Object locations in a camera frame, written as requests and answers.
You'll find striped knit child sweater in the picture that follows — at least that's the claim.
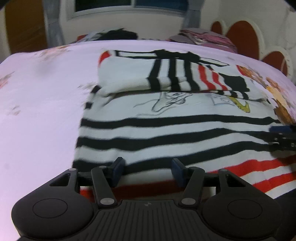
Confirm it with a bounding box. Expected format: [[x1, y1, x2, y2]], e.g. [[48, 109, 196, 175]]
[[73, 49, 295, 198]]

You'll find black clothes pile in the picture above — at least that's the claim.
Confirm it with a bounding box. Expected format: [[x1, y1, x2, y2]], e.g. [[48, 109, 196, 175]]
[[96, 29, 138, 41]]

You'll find pink floral bed sheet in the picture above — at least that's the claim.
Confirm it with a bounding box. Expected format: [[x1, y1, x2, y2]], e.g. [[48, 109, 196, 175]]
[[1, 40, 295, 240]]

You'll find red white scalloped headboard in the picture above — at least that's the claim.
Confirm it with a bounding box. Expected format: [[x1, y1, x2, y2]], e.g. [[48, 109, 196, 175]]
[[211, 19, 293, 79]]

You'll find folded pink grey bedding stack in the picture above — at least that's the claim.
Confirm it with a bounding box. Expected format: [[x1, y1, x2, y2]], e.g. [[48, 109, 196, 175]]
[[167, 28, 238, 53]]

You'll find right grey curtain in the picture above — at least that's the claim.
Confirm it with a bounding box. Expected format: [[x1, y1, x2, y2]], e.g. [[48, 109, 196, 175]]
[[182, 0, 205, 29]]

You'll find grey curtain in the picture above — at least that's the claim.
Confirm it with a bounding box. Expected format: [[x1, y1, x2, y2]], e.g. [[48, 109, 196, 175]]
[[182, 0, 205, 29], [42, 0, 65, 48]]

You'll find left grey curtain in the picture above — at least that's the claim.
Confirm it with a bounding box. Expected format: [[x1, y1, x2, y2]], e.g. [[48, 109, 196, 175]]
[[42, 0, 65, 48]]

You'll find brown wooden door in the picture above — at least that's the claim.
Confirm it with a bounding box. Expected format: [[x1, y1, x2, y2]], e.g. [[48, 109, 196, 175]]
[[4, 0, 47, 54]]

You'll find white framed window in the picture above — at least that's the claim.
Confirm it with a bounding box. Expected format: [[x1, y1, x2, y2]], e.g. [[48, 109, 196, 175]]
[[66, 1, 189, 19]]

